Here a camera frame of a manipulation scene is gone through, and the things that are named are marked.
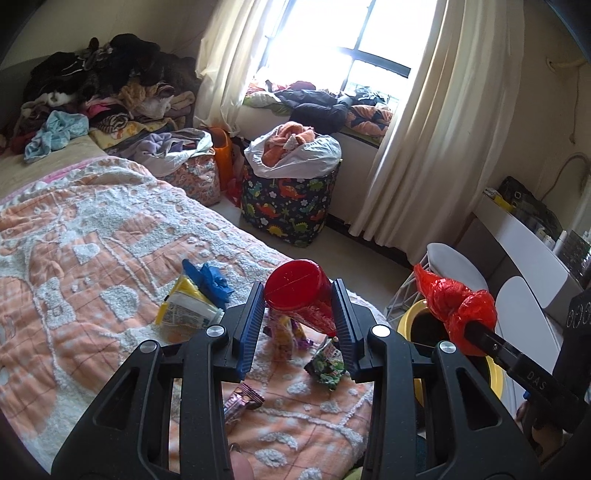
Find grey headboard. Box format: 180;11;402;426
0;51;42;134

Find red cylindrical canister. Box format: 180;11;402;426
263;259;338;337

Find white stool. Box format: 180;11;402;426
383;242;490;324

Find white chair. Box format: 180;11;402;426
494;276;568;370

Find white desk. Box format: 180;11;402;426
471;194;587;310

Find yellow packet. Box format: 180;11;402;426
154;274;225;329

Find wide cream curtain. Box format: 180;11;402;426
348;0;525;264

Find green snack wrapper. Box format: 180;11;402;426
305;339;347;391

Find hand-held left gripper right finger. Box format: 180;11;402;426
330;278;543;480

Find dark bag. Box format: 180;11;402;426
499;175;564;232

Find purple snack wrapper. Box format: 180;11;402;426
263;318;315;361

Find orange bag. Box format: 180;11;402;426
208;127;234;192

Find red plastic bag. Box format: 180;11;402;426
413;263;498;356

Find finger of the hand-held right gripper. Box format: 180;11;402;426
464;320;522;370

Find clothes on window sill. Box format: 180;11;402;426
245;79;395;137

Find person's left hand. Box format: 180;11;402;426
228;455;254;480

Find pile of clothes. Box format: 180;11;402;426
11;37;204;155

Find dinosaur print laundry basket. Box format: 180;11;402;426
240;159;342;247

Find lavender cloth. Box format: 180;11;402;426
106;129;215;178

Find narrow cream curtain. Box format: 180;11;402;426
194;0;296;137

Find person's right hand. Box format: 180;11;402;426
517;401;564;464

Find light blue cloth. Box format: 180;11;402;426
24;110;89;163

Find window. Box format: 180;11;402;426
249;0;439;93

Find orange and white blanket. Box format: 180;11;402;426
0;157;389;480

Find blue plastic wrapper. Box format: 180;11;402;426
181;258;236;309

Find dark snack wrapper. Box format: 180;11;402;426
224;385;265;423

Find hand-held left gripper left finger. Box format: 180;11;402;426
51;279;266;480

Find yellow-rimmed black bin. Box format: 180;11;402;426
396;299;505;416

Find white bag of clothes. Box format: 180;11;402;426
244;121;342;178

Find floral bag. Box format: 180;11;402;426
159;154;222;206

